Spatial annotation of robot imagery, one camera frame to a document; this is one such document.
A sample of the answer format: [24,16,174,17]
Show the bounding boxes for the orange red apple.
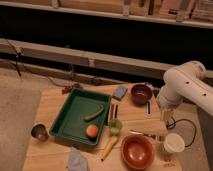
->
[86,124,99,138]

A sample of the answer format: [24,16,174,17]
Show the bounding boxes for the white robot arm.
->
[156,61,213,121]

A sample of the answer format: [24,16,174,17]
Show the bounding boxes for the red orange bowl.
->
[121,135,155,171]

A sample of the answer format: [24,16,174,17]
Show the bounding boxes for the blue sponge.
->
[112,86,127,100]

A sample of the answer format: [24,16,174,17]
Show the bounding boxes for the black marker pen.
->
[114,104,118,119]

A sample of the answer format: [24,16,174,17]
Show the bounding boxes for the green cucumber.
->
[84,105,104,122]

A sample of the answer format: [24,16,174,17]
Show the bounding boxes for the small green cup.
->
[109,119,122,135]

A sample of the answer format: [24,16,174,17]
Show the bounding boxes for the dark red grapes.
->
[62,83,82,94]

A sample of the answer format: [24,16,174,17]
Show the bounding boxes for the black white marker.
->
[147,101,151,117]

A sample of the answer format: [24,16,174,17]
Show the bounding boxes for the green plastic tray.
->
[49,88,111,148]

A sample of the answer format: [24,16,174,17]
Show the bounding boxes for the small metal cup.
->
[31,124,49,141]

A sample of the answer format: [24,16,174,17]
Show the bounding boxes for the grey blue cloth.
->
[67,147,88,171]

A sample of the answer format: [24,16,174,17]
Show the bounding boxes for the white cup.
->
[163,133,185,154]

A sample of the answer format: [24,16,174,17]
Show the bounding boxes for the black cable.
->
[166,117,198,149]

